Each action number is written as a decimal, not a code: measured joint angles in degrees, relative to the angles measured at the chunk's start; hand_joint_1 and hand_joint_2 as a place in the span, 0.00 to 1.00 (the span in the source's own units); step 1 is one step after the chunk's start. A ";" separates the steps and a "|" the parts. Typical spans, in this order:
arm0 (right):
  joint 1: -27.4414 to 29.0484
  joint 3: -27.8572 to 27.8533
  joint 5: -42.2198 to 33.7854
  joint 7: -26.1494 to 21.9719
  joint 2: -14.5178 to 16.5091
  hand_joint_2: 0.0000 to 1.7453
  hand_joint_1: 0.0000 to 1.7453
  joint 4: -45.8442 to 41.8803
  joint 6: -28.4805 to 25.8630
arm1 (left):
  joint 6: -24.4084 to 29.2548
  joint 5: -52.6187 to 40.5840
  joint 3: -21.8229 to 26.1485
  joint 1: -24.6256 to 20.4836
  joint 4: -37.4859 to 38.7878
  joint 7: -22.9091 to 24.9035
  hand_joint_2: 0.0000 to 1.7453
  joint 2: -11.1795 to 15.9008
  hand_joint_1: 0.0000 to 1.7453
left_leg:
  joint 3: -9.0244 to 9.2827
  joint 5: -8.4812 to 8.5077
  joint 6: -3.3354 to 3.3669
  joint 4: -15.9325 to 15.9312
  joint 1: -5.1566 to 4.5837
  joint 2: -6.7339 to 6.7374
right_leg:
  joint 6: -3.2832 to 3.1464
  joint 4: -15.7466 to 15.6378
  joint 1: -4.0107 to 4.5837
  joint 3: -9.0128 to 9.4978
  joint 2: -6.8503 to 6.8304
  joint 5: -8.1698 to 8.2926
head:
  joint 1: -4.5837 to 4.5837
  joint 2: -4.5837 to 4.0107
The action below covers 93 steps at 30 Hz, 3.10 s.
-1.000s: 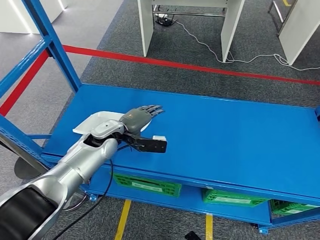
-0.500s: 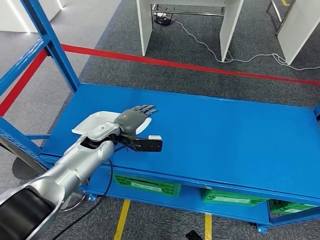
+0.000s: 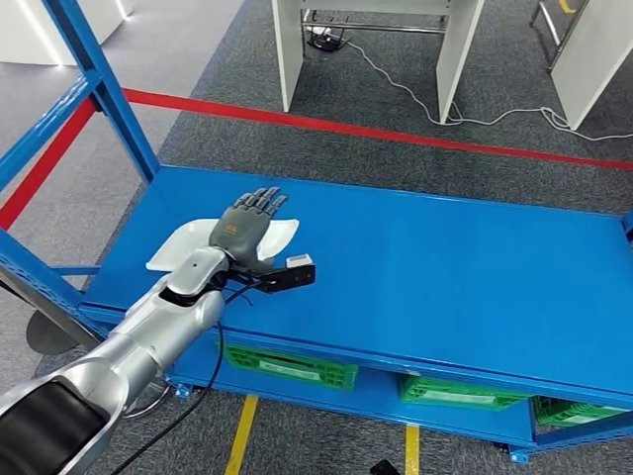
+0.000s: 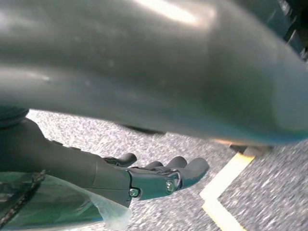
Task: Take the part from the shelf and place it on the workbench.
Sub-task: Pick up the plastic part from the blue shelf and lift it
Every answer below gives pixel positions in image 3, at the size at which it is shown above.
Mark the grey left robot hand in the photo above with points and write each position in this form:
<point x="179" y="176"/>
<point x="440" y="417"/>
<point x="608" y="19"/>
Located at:
<point x="242" y="229"/>

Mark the white curved plastic part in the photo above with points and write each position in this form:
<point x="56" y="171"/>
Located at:
<point x="182" y="246"/>

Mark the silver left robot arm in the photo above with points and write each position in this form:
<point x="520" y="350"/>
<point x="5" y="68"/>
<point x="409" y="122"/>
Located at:
<point x="148" y="334"/>

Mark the blue metal shelf rack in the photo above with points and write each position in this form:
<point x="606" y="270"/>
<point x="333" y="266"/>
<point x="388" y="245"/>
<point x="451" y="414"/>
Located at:
<point x="420" y="275"/>

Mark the green plastic crate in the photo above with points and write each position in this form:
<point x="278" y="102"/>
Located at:
<point x="296" y="370"/>
<point x="455" y="395"/>
<point x="569" y="413"/>

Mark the red barrier belt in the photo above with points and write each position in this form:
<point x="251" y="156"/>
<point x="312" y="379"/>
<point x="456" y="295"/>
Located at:
<point x="346" y="129"/>

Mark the white desk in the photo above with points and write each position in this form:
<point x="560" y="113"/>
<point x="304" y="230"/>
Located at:
<point x="287" y="52"/>

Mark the black power strip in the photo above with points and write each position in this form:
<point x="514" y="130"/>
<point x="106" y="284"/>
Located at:
<point x="326" y="40"/>

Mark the white platform block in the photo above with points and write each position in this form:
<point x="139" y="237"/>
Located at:
<point x="29" y="33"/>

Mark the white desk side panel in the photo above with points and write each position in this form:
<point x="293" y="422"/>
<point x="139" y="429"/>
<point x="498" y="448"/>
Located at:
<point x="588" y="59"/>

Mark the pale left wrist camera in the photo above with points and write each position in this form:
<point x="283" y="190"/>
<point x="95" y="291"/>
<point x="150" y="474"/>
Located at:
<point x="292" y="275"/>

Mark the black robot bracket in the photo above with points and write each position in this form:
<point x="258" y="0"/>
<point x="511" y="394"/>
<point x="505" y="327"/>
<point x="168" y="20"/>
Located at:
<point x="385" y="468"/>

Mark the chrome stanchion post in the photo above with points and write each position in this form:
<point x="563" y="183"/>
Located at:
<point x="14" y="283"/>

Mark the steel frame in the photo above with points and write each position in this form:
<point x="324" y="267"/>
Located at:
<point x="551" y="26"/>

